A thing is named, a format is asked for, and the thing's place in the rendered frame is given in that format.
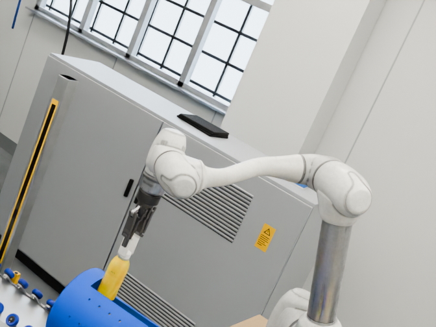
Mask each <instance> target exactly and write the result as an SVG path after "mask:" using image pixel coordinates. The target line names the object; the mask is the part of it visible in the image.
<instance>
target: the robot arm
mask: <svg viewBox="0 0 436 327"><path fill-rule="evenodd" d="M185 150H186V136H185V135H184V134H183V133H181V132H180V131H178V130H176V129H173V128H163V129H162V130H161V131H160V133H159V134H158V135H157V136H156V138H155V140H154V141H153V143H152V145H151V148H150V151H149V153H148V156H147V159H146V166H145V170H144V171H143V174H142V177H141V180H140V182H139V186H140V188H139V190H138V193H137V195H136V198H137V199H138V203H137V204H136V207H135V209H134V210H133V209H130V210H129V214H128V218H127V221H126V223H125V227H124V229H123V232H122V234H121V235H122V236H124V238H123V241H122V243H121V246H120V248H119V250H118V252H117V253H118V254H119V255H120V256H122V257H124V258H125V257H126V255H127V252H128V250H129V251H131V253H132V254H131V255H133V253H134V251H135V249H136V246H137V244H138V241H139V238H140V237H143V234H144V233H145V232H146V229H147V227H148V225H149V223H150V221H151V218H152V216H153V214H154V212H155V211H156V209H157V207H155V206H157V205H158V203H159V201H160V199H161V196H162V195H164V194H165V192H166V193H167V194H168V195H170V196H172V197H173V198H176V199H181V200H184V199H188V198H190V197H192V196H194V194H199V193H200V192H201V191H202V190H203V189H205V188H214V187H221V186H227V185H230V184H235V183H237V182H241V181H244V180H247V179H250V178H254V177H257V176H271V177H275V178H279V179H282V180H286V181H289V182H293V183H297V184H303V185H306V186H307V187H309V188H310V189H312V190H313V191H315V192H316V193H317V199H318V204H319V214H320V217H321V219H322V223H321V231H320V236H319V243H318V247H317V255H316V260H315V267H314V272H313V279H312V284H311V292H309V291H306V290H304V289H301V288H294V289H291V290H289V291H288V292H287V293H286V294H284V295H283V296H282V297H281V299H280V300H279V301H278V303H277V304H276V305H275V307H274V309H273V311H272V313H271V315H270V317H269V320H268V321H267V324H266V327H342V326H341V323H340V322H339V320H338V319H337V317H336V315H337V308H338V305H339V297H340V294H341V287H342V283H343V276H344V271H345V265H346V258H347V254H348V247H349V243H350V236H351V232H352V225H353V224H355V223H356V221H357V220H358V219H359V216H360V215H363V214H364V213H365V212H366V211H367V210H368V209H369V208H370V205H371V203H372V192H371V190H370V186H369V185H368V183H367V181H366V180H365V179H364V178H363V177H362V176H361V175H360V174H359V173H358V172H357V171H355V170H354V169H353V168H351V167H350V166H348V165H347V164H345V163H344V162H342V161H341V160H339V159H337V158H334V157H332V156H325V155H320V154H292V155H287V156H270V157H261V158H253V159H250V160H247V161H244V162H241V163H237V164H235V165H232V166H230V167H225V168H222V169H214V168H210V167H206V166H205V165H204V164H203V162H202V161H201V160H198V159H195V158H192V157H189V156H186V154H185ZM142 233H143V234H142Z"/></svg>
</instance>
